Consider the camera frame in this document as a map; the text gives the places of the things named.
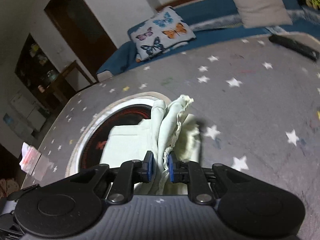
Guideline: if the beige cushion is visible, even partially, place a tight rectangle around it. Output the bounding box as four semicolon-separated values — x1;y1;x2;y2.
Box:
233;0;293;28

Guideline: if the grey star tablecloth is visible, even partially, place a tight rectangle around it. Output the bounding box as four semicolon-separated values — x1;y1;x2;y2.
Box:
21;33;320;240

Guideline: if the blue sofa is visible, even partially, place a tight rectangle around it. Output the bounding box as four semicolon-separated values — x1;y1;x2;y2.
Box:
97;0;319;81

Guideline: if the dark wooden door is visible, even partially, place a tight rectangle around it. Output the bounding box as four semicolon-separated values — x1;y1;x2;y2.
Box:
44;0;117;79

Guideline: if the yellow green plush toy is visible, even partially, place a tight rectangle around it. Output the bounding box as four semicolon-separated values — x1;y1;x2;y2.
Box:
306;0;320;10

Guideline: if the round built-in induction cooker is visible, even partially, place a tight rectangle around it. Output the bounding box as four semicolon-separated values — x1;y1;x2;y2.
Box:
65;92;171;177

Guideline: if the dark wooden side table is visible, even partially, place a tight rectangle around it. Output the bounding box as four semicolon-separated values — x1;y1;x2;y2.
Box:
61;60;96;92

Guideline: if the butterfly print pillow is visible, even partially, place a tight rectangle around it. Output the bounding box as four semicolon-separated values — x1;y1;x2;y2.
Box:
130;7;196;61

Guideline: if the dark wooden cabinet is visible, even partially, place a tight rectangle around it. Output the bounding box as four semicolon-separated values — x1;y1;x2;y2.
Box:
15;35;75;117

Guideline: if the pale green t-shirt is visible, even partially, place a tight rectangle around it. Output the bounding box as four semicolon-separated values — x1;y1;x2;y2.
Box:
100;95;201;195

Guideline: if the black stick on table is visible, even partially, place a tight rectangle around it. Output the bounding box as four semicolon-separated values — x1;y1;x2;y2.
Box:
268;34;319;62

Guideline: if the tissue box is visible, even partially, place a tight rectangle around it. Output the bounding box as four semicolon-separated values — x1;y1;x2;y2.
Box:
20;142;54;181

